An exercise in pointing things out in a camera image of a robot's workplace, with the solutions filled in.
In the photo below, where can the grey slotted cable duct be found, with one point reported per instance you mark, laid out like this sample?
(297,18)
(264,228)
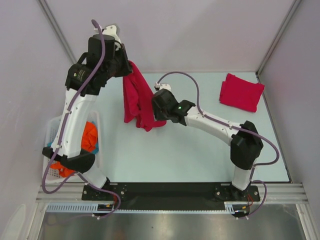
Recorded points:
(170,206)

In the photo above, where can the orange t shirt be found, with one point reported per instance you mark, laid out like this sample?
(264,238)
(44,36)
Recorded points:
(62,170)

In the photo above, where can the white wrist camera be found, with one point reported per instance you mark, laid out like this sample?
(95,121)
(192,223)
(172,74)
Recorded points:
(162,86)
(112,30)

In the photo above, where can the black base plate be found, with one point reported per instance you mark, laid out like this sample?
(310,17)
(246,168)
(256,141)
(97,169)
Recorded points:
(176,191)

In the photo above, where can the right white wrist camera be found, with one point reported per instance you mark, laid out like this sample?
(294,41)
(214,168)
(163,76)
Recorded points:
(162,86)

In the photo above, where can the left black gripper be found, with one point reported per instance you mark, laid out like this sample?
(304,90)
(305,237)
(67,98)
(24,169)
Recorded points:
(127,67)

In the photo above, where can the folded magenta t shirt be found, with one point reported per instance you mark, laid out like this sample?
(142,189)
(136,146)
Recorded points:
(241,94)

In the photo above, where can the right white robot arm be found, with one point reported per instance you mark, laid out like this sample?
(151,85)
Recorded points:
(243,140)

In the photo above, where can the magenta t shirt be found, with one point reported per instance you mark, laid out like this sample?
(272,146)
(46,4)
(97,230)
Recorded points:
(137,101)
(241,94)

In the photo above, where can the teal t shirt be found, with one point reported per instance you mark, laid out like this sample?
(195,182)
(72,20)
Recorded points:
(89,141)

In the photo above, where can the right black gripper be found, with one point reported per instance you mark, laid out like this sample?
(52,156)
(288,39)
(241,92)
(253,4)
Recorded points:
(157,115)

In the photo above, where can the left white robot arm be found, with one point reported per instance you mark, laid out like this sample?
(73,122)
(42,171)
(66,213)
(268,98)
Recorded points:
(83,86)

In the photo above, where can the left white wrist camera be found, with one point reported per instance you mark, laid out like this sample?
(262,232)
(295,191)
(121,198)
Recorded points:
(112,30)

